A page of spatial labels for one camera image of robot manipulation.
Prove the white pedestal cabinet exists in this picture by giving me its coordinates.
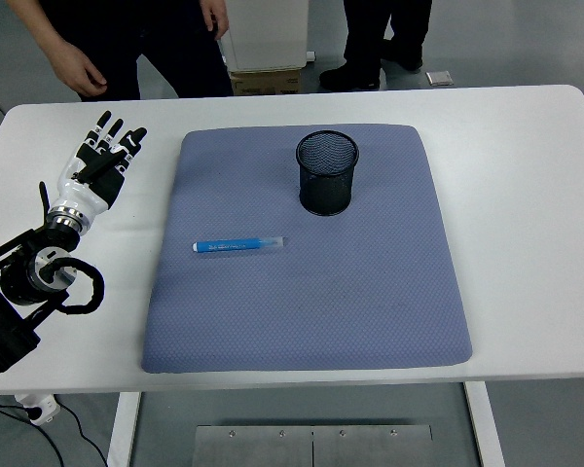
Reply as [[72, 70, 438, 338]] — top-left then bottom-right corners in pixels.
[[217, 0, 309, 73]]

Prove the black mesh pen holder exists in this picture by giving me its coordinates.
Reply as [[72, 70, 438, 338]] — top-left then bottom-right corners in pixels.
[[295, 128, 360, 217]]

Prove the brown cardboard box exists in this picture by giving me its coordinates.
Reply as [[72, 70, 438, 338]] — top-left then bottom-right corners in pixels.
[[229, 67, 303, 97]]

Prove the blue-grey quilted mat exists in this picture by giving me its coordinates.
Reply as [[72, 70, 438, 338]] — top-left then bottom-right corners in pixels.
[[140, 123, 473, 375]]

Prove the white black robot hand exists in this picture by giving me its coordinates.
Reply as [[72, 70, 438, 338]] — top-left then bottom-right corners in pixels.
[[50, 110, 148, 216]]

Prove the white power strip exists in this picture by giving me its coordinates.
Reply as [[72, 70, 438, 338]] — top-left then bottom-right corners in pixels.
[[13, 392, 61, 428]]

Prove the black floor cable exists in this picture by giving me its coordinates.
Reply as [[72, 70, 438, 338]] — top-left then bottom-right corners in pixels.
[[56, 402, 109, 467], [0, 394, 65, 467]]

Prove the white table leg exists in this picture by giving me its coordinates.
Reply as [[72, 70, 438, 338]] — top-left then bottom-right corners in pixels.
[[105, 391, 142, 467], [461, 380, 506, 467]]

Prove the person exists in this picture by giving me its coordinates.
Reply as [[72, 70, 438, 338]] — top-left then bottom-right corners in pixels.
[[318, 0, 433, 92], [38, 0, 235, 102]]

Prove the person's hand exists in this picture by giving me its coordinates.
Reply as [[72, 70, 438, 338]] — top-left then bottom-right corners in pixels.
[[199, 0, 231, 41], [52, 41, 109, 98]]

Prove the blue marker with clear cap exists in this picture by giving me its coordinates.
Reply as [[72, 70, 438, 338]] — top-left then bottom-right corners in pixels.
[[191, 235, 287, 254]]

